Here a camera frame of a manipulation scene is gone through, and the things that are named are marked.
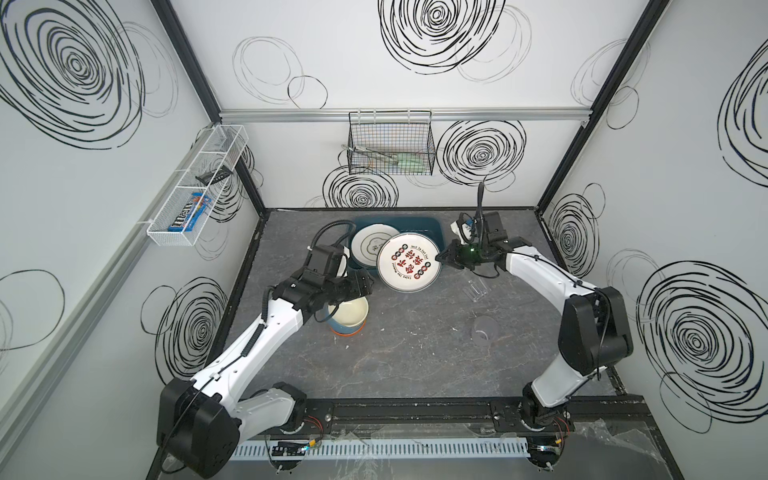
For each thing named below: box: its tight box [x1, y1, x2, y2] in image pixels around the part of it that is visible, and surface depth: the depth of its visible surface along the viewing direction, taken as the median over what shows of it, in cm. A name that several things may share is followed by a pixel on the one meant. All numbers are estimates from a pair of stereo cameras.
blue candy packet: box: [168, 192, 212, 233], surface depth 72 cm
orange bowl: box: [327, 319, 367, 337], surface depth 84 cm
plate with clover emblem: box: [350, 223, 400, 267], surface depth 110 cm
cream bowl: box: [328, 296, 370, 327], surface depth 85 cm
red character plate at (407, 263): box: [376, 232, 441, 294], surface depth 90 cm
